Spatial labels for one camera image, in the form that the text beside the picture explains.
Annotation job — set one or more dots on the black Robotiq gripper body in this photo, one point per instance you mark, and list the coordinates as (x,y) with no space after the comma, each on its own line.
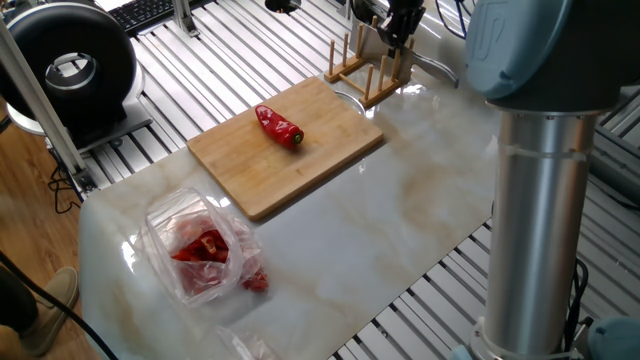
(407,9)

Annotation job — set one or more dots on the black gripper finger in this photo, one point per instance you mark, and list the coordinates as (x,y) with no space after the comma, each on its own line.
(394,30)
(414,27)

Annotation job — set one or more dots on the steel cleaver knife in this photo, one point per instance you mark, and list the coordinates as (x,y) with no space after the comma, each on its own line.
(372,47)

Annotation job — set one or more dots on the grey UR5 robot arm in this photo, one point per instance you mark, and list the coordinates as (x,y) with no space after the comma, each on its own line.
(540,225)

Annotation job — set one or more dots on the dark device block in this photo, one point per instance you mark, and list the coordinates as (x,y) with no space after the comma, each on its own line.
(367,7)

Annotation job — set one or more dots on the wooden peg rack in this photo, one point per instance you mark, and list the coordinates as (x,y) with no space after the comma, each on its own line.
(382,94)

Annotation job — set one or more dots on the red bell pepper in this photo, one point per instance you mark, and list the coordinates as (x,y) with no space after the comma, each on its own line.
(277,127)

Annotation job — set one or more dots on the bamboo cutting board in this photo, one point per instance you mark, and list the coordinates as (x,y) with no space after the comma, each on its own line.
(260,170)

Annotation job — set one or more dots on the marble pattern table mat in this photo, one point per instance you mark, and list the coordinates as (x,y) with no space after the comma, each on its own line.
(350,225)

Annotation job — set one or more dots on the black computer keyboard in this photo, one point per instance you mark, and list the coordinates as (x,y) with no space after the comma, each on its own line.
(140,12)

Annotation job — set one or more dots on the chopped red pepper pieces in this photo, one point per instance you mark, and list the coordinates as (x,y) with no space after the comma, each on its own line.
(205,245)

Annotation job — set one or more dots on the clear plastic bag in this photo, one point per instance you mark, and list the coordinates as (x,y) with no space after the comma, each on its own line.
(165,220)
(250,347)

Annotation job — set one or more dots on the black trouser leg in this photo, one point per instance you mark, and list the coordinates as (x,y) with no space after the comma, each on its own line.
(15,300)

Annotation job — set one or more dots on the short aluminium post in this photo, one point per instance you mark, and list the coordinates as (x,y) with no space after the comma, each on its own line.
(184,17)

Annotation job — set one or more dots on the slanted aluminium frame post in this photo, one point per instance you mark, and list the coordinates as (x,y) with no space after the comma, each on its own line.
(45,115)

